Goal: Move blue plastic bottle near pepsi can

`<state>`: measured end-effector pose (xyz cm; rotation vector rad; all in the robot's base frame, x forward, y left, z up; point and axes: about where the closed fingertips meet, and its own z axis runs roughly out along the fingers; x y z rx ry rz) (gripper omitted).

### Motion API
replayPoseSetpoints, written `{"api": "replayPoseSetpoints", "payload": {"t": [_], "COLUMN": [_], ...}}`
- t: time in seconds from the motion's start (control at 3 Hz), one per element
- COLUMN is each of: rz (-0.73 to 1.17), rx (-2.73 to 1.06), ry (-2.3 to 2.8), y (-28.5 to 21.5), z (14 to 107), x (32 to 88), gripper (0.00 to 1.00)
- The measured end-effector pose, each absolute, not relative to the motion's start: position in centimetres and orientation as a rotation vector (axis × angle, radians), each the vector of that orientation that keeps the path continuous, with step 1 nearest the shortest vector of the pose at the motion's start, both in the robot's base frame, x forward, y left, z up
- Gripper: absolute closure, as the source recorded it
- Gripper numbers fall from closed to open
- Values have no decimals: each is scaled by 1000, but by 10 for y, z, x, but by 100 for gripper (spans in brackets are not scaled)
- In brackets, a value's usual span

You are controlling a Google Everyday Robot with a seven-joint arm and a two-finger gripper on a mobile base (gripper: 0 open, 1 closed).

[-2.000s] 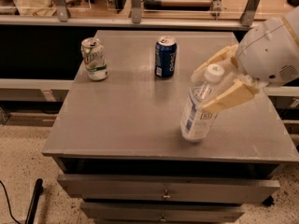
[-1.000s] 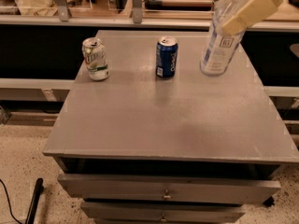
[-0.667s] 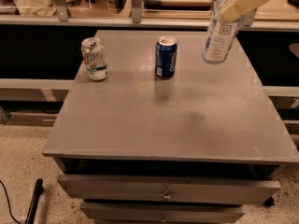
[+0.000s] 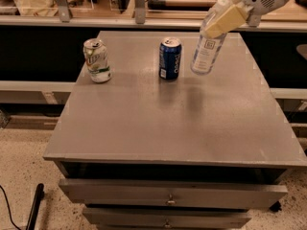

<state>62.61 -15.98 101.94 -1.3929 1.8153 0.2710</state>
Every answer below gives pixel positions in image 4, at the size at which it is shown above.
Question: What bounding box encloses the green white 7up can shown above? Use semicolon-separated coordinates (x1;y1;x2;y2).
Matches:
83;38;111;83

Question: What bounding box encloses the blue pepsi can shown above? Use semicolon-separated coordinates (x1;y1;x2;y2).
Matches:
159;37;182;81

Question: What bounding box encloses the clear plastic water bottle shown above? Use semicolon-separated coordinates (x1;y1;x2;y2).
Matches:
190;0;230;75

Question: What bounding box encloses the grey drawer cabinet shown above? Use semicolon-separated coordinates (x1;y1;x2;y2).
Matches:
44;32;306;215

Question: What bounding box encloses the grey drawer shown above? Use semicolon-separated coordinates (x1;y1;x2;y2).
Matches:
83;208;250;230
59;179;287;209

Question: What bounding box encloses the black pole on floor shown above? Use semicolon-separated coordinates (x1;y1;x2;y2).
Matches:
26;183;44;230

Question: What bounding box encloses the black cable on floor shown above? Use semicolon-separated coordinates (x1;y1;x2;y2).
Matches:
0;185;22;230

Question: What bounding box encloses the metal window rail frame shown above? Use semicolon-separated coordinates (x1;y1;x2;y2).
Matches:
0;0;307;34

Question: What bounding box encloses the upper grey drawer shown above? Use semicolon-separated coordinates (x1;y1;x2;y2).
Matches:
59;179;287;209

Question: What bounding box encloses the lower grey drawer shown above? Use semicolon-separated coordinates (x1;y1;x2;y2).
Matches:
83;208;250;230

